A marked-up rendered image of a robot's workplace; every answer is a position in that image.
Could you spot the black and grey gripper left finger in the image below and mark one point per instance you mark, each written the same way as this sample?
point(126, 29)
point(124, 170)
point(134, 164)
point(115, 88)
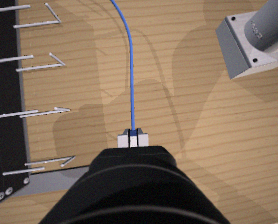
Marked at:
point(123, 140)

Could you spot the white cable plug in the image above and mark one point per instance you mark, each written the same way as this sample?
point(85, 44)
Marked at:
point(133, 138)

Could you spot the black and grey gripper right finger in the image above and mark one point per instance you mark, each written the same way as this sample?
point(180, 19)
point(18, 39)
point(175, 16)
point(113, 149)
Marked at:
point(142, 138)

